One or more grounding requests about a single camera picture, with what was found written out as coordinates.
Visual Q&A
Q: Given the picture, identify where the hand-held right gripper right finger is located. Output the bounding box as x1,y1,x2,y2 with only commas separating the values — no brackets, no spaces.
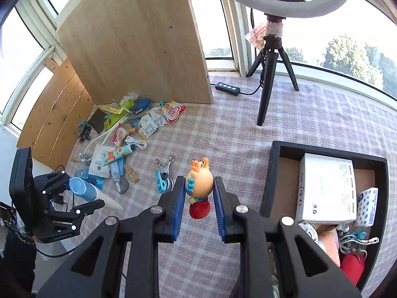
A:
213,176,362,298

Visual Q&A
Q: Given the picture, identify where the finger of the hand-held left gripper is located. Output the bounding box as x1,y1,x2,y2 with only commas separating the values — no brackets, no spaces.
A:
33,171,72,197
45,199,106,224

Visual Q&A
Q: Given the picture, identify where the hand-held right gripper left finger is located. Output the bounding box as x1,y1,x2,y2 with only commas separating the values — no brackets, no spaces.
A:
37,175,187,298

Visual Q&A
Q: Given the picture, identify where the white bottle blue cap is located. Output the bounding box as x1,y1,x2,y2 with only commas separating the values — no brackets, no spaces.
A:
69,177,124,211

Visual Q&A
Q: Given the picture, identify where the orange cartoon toy figurine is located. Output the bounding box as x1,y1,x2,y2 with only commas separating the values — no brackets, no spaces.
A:
185,158,214,220

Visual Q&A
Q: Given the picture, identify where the black rectangular tray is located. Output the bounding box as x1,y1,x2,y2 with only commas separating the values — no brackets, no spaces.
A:
260,141,390,290

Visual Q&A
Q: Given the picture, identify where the white round plastic gadget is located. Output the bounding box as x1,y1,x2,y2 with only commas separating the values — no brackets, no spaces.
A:
298,221,317,241

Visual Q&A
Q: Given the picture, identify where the white cardboard box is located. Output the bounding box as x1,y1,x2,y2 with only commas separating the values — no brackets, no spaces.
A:
295,153,357,223

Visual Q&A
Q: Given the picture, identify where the orange white tissue pack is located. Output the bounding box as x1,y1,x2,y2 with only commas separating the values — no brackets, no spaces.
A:
316,230,342,266

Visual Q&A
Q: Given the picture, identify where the red cloth pouch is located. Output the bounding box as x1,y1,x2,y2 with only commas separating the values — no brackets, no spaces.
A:
339,253,366,286

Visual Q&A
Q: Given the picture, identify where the silver metal tool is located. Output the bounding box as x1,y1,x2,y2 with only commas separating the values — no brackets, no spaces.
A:
340,235,379,253

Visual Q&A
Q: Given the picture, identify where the dotted white tissue pack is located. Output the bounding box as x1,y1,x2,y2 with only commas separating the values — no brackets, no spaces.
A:
354,187,379,227

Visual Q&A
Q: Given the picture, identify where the person's left forearm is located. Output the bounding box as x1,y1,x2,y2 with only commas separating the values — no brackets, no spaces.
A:
0,223,37,297

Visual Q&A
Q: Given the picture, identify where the plain blue packet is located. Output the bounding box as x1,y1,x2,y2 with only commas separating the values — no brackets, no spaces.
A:
84,175,104,190

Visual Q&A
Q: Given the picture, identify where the silver spring clamp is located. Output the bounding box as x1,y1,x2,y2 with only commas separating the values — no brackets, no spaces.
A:
156,155,176,181

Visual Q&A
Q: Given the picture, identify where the white sachet blue logo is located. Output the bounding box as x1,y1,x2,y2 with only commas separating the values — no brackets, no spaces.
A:
89,144,113,179

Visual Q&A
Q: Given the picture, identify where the grey plastic scoop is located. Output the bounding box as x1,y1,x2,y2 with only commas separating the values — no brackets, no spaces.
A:
118,176,131,195

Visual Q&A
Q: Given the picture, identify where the clear glue tube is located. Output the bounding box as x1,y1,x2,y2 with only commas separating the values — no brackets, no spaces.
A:
110,158,125,194

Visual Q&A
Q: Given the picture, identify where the wooden plank panel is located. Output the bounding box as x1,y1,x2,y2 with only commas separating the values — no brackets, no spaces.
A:
17,58,94,168

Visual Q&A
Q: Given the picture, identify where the orange blue tube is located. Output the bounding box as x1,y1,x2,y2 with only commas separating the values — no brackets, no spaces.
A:
102,144,137,166

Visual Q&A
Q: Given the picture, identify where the black packet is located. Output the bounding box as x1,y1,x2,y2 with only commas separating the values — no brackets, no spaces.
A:
88,109,108,134

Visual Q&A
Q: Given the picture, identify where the red white snack sachet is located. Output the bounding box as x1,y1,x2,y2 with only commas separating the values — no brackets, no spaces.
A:
113,123,131,147

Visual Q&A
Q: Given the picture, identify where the white printed sachet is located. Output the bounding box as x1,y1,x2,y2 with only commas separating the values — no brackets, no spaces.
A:
136,116,159,140
150,107,168,127

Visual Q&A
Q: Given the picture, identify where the green packet orange label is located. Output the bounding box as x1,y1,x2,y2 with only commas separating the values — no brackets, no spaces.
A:
104,99,135,131

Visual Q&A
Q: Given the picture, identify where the long yellow sachet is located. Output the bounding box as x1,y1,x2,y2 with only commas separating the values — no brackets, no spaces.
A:
100,104,125,115

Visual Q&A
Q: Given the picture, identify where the red orange snack sachet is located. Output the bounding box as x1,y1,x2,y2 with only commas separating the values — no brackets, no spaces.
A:
161,99,187,124

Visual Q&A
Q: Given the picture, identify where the blue round case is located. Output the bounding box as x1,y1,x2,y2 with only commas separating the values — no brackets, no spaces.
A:
134,99,152,113

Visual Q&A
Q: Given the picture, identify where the light wooden board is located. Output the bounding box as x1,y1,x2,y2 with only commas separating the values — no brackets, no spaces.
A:
57,0,214,105

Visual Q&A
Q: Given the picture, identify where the pink patterned wrapper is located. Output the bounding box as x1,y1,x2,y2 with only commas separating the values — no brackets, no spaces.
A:
245,22,284,48

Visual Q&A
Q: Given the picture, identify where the black usb cable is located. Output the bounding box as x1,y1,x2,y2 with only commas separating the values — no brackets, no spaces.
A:
78,126,93,145

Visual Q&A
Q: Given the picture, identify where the long white cable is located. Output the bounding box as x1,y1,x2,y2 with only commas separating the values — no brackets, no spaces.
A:
84,112,131,159

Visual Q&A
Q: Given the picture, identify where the black inline switch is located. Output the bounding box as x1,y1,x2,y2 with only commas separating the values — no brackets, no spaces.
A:
215,81,241,96

